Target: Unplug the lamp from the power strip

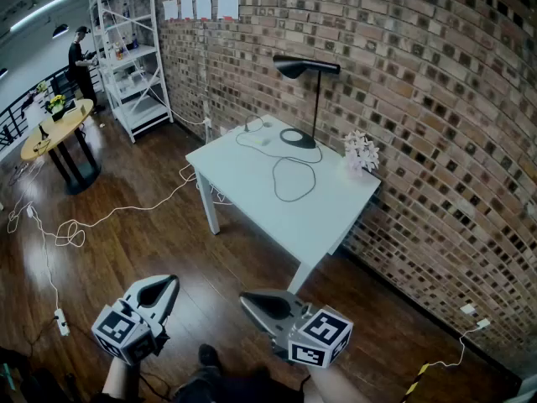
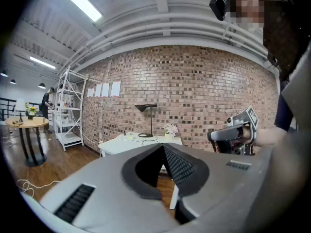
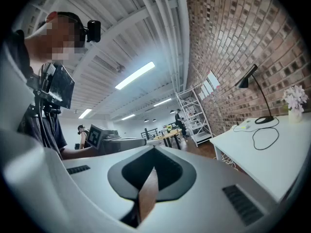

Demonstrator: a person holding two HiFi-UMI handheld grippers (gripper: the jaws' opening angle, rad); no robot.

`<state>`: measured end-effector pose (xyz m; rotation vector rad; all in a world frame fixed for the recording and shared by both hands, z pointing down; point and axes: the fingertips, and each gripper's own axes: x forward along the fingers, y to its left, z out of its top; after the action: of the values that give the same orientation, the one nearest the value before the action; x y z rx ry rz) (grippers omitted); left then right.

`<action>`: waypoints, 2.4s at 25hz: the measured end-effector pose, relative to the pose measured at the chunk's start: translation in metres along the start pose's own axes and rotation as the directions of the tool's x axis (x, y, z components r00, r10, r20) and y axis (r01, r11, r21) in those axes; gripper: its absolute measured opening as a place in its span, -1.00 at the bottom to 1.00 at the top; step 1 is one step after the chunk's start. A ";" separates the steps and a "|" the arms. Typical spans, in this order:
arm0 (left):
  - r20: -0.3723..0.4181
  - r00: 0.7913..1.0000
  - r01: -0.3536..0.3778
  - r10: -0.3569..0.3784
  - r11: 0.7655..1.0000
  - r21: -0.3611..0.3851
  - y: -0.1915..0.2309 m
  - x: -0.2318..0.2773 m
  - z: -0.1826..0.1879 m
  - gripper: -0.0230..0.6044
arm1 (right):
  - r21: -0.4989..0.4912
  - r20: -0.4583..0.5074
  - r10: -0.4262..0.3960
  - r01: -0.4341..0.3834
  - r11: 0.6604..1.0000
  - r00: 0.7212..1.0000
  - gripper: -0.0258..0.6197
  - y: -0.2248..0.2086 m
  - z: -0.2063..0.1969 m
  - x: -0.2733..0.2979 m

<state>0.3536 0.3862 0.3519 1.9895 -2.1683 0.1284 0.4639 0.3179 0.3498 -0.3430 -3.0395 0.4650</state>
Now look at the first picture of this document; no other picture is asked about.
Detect person's black shoe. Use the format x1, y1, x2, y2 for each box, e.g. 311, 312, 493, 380
197, 343, 223, 373

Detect small white power strip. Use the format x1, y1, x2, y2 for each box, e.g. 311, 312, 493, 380
54, 307, 71, 338

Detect long white floor cable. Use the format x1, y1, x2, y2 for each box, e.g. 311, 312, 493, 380
6, 162, 234, 310

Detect black desk lamp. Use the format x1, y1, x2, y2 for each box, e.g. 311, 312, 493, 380
272, 55, 341, 149

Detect yellow flowers in black pot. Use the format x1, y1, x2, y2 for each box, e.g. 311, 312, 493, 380
45, 93, 68, 122

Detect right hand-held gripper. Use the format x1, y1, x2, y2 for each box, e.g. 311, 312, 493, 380
239, 290, 354, 369

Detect person's right forearm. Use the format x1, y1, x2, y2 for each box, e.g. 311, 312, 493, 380
301, 365, 371, 403

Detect yellow black hazard tape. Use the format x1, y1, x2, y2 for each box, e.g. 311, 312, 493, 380
400, 363, 431, 403

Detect thin white cable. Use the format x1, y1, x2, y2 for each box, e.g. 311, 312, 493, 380
414, 323, 483, 371

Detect person's left forearm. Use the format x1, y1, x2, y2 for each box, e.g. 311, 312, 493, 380
102, 355, 143, 400

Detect black lamp power cord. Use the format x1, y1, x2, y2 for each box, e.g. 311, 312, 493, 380
234, 114, 324, 203

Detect person's black clothing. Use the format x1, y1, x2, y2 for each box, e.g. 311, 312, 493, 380
171, 365, 310, 403

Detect white table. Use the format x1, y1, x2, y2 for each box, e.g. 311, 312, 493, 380
185, 113, 382, 296

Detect round wooden table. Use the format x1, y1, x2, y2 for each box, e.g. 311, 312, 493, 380
19, 97, 102, 196

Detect white metal shelf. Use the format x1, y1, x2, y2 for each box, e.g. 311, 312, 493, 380
88, 0, 175, 144

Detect black metal railing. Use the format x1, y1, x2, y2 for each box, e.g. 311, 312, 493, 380
0, 67, 72, 150

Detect ceiling light strip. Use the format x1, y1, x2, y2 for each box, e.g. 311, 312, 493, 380
8, 0, 73, 33

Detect pink flowers in white pot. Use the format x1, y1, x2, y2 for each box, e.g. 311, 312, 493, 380
341, 130, 381, 180

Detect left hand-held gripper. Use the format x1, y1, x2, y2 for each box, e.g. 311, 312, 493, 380
91, 274, 181, 367

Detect white panel on black stand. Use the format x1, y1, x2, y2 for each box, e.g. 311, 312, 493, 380
23, 98, 48, 140

